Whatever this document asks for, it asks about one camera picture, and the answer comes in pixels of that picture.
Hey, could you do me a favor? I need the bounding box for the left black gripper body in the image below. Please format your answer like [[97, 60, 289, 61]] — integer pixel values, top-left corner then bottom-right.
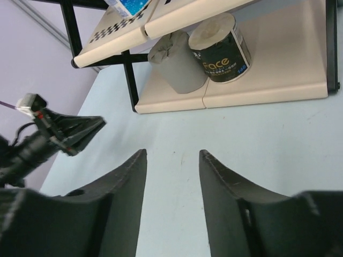
[[5, 112, 54, 177]]

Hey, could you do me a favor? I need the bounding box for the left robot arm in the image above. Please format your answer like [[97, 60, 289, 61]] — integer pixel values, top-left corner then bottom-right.
[[1, 108, 106, 188]]

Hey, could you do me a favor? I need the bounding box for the grey paper roll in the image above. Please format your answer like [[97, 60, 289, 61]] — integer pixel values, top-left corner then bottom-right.
[[148, 30, 208, 94]]

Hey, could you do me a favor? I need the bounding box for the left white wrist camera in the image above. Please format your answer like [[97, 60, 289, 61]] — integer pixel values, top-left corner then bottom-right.
[[15, 93, 47, 117]]

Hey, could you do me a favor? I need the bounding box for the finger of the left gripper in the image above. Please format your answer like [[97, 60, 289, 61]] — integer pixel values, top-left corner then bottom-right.
[[48, 110, 106, 156]]

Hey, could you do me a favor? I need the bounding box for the white roll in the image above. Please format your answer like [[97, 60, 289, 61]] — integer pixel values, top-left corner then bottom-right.
[[188, 12, 251, 84]]

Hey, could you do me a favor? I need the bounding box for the beige three-tier shelf rack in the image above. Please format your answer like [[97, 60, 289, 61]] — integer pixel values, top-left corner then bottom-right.
[[60, 1, 342, 114]]

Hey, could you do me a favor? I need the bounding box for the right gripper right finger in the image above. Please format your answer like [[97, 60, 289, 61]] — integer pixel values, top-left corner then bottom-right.
[[199, 150, 342, 256]]

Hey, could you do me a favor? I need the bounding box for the blue-wrapped roll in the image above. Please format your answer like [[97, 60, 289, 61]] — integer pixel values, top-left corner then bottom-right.
[[105, 0, 151, 19]]

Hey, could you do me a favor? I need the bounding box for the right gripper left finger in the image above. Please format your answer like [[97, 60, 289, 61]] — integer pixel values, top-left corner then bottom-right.
[[1, 149, 147, 256]]

